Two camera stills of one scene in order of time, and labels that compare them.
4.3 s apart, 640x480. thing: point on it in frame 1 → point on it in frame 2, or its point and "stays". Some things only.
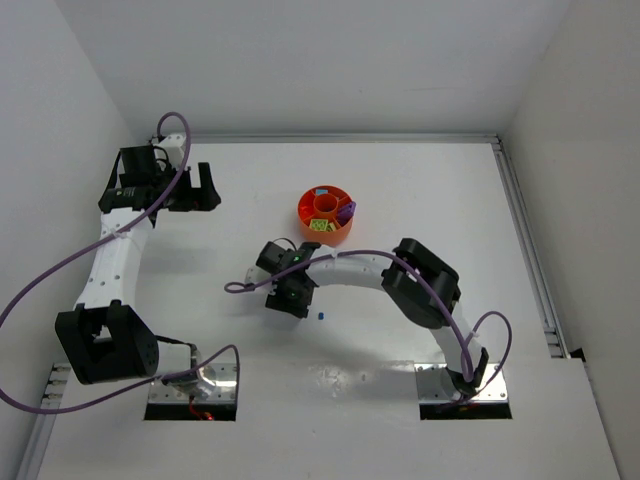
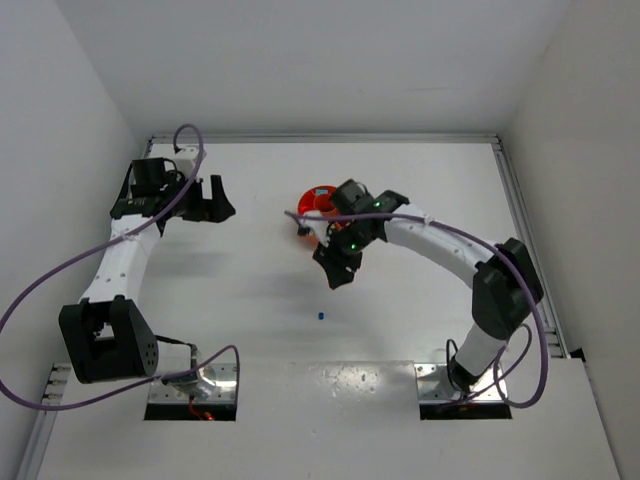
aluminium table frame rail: (32, 458) stays
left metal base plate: (225, 392) stays
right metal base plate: (430, 390) stays
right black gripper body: (289, 304) → (342, 256)
